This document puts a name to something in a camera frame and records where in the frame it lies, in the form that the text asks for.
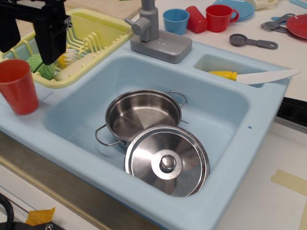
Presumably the stainless steel pot lid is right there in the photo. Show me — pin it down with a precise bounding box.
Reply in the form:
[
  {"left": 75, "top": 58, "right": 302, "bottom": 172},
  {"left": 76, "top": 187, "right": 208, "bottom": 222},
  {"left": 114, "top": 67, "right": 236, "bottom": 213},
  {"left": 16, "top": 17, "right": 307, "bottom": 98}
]
[{"left": 125, "top": 125, "right": 210, "bottom": 197}]

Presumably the blue plastic plate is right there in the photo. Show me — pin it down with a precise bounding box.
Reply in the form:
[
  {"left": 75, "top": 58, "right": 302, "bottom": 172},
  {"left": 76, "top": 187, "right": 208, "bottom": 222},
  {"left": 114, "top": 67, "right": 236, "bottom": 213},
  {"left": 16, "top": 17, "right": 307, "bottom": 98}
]
[{"left": 213, "top": 0, "right": 255, "bottom": 20}]

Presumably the red plastic plate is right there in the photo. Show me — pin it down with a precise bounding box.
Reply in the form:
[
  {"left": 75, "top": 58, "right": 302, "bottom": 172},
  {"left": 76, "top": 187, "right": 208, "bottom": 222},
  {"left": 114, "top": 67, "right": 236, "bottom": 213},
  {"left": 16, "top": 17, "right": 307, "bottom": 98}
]
[{"left": 286, "top": 14, "right": 307, "bottom": 39}]

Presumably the grey toy measuring spoon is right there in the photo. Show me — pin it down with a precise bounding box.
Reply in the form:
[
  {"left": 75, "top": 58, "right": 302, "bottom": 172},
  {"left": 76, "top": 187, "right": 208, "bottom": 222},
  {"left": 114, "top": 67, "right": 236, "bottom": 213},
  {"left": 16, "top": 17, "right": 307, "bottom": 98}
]
[{"left": 229, "top": 34, "right": 278, "bottom": 50}]

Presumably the yellow dish brush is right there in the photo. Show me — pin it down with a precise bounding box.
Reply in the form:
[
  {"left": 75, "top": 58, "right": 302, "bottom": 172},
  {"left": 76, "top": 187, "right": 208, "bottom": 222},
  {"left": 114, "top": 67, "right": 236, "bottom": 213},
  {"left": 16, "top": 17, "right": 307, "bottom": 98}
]
[{"left": 57, "top": 48, "right": 79, "bottom": 69}]

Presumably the red mug with handle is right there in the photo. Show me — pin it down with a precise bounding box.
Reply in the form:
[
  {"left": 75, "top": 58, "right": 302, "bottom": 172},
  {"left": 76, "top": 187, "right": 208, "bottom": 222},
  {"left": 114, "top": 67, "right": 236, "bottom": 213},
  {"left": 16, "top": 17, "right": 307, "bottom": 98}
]
[{"left": 206, "top": 4, "right": 240, "bottom": 33}]

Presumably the light blue toy sink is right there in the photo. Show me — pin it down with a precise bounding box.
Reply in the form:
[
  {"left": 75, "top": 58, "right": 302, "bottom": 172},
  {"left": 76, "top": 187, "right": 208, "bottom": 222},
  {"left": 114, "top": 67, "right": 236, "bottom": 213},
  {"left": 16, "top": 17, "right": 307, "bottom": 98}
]
[{"left": 0, "top": 40, "right": 292, "bottom": 230}]

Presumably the yellow tape piece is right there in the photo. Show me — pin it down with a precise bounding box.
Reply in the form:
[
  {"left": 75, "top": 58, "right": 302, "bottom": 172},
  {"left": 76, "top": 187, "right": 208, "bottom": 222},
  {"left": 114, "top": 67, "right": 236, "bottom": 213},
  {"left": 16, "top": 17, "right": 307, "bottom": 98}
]
[{"left": 25, "top": 207, "right": 56, "bottom": 226}]

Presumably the green toy cabbage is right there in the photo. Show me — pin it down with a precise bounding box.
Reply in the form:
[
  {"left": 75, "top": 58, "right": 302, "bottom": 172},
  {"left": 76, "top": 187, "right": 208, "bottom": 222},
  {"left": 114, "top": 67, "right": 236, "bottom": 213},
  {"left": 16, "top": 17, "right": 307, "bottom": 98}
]
[{"left": 26, "top": 54, "right": 55, "bottom": 80}]

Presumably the cream plastic toy item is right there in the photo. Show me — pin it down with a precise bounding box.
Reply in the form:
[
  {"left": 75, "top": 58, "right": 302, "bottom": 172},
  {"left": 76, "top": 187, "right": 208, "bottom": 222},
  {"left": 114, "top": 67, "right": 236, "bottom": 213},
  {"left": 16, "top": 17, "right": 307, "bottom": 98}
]
[{"left": 250, "top": 0, "right": 279, "bottom": 10}]

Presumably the red tumbler lying down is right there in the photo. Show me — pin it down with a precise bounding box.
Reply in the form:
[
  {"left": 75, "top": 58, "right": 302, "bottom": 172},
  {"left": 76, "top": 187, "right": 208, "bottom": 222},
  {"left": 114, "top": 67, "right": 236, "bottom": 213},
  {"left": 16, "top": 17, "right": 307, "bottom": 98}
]
[{"left": 185, "top": 6, "right": 208, "bottom": 34}]

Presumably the beige masking tape strip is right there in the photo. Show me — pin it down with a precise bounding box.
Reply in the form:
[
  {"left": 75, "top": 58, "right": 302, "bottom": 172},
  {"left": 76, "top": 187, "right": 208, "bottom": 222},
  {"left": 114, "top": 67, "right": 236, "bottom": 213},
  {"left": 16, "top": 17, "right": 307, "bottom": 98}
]
[{"left": 271, "top": 169, "right": 307, "bottom": 196}]

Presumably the grey toy faucet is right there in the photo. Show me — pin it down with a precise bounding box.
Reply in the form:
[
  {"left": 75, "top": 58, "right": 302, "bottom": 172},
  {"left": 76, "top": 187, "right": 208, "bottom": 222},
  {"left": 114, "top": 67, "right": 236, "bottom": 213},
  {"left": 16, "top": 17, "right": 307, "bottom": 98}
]
[{"left": 124, "top": 0, "right": 192, "bottom": 64}]

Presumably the black cable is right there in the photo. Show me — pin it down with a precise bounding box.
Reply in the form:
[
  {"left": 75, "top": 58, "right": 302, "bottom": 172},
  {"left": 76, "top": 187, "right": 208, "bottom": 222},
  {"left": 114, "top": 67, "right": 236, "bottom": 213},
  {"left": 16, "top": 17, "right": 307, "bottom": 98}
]
[{"left": 0, "top": 193, "right": 15, "bottom": 230}]

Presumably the blue plastic cup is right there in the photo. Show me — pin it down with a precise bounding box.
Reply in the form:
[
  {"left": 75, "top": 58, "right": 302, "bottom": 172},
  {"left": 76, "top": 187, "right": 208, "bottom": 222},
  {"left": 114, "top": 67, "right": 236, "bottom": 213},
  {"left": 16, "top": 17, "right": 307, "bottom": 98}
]
[{"left": 163, "top": 9, "right": 190, "bottom": 35}]

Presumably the grey toy fork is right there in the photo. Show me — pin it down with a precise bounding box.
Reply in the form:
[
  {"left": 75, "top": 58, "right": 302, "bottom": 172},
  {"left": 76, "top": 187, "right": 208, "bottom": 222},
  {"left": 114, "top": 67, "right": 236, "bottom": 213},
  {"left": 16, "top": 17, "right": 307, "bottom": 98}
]
[{"left": 260, "top": 21, "right": 287, "bottom": 34}]

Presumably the yellow dish drying rack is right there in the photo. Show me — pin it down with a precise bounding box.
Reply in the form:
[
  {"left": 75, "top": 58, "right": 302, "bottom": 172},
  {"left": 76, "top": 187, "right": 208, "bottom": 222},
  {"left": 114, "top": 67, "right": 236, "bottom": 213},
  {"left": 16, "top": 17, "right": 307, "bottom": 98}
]
[{"left": 0, "top": 9, "right": 135, "bottom": 89}]

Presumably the yellow handled white toy knife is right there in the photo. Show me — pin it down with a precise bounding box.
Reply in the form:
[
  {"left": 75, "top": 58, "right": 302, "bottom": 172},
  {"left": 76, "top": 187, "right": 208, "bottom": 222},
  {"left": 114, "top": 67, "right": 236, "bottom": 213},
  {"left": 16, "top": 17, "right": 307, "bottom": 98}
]
[{"left": 209, "top": 69, "right": 301, "bottom": 85}]

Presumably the red plastic tumbler cup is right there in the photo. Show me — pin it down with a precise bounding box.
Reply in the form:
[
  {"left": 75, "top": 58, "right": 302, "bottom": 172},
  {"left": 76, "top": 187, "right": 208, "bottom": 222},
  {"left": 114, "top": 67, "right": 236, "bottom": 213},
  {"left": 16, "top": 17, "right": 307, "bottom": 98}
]
[{"left": 0, "top": 59, "right": 39, "bottom": 115}]

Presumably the wooden counter base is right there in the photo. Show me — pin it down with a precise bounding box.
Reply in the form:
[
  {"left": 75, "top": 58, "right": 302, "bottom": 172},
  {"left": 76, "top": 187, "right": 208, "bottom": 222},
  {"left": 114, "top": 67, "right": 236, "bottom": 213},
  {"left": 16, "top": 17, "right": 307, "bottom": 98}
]
[{"left": 0, "top": 133, "right": 159, "bottom": 230}]

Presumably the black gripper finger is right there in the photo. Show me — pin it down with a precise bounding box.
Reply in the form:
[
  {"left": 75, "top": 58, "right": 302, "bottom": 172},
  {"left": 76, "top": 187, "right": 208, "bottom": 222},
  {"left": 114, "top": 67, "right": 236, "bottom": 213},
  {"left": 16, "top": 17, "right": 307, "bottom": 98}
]
[
  {"left": 33, "top": 17, "right": 67, "bottom": 65},
  {"left": 0, "top": 14, "right": 21, "bottom": 53}
]

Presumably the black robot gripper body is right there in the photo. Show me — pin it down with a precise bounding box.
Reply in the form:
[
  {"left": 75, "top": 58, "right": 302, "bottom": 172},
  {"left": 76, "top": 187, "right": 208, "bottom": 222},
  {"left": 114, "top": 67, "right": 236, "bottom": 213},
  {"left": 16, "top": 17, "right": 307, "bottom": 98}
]
[{"left": 0, "top": 0, "right": 71, "bottom": 27}]

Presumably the blue toy utensil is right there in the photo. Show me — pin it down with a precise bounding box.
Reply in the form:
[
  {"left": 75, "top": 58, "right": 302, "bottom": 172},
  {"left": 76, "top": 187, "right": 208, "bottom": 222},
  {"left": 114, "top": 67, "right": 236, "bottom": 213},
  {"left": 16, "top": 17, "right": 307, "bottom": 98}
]
[{"left": 289, "top": 0, "right": 307, "bottom": 9}]

